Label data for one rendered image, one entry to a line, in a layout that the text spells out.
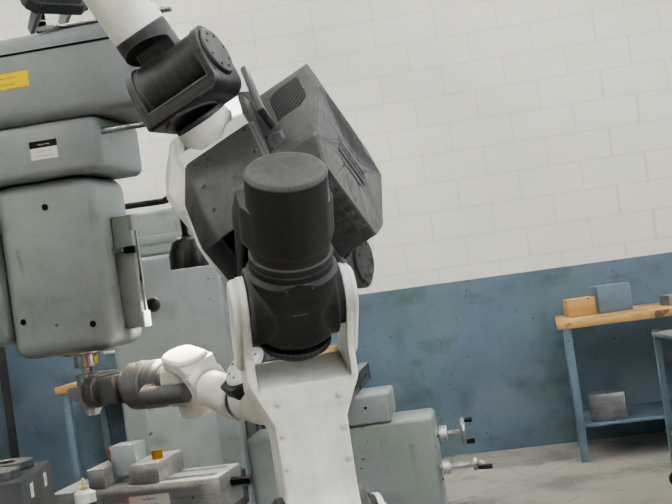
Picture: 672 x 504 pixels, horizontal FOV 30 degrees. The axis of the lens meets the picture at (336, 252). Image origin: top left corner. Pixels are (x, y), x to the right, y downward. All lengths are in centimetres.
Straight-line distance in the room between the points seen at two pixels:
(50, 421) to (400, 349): 262
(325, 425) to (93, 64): 84
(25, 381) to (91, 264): 722
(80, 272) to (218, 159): 46
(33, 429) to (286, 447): 779
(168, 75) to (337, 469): 66
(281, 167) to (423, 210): 713
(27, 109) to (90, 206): 20
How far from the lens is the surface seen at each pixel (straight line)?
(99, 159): 227
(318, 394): 177
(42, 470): 206
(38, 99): 231
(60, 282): 231
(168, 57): 198
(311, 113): 194
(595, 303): 828
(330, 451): 178
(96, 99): 227
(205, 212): 188
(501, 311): 875
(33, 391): 949
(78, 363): 239
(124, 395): 231
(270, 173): 166
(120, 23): 198
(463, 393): 882
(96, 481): 253
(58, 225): 231
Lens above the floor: 140
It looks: 1 degrees up
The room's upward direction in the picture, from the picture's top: 8 degrees counter-clockwise
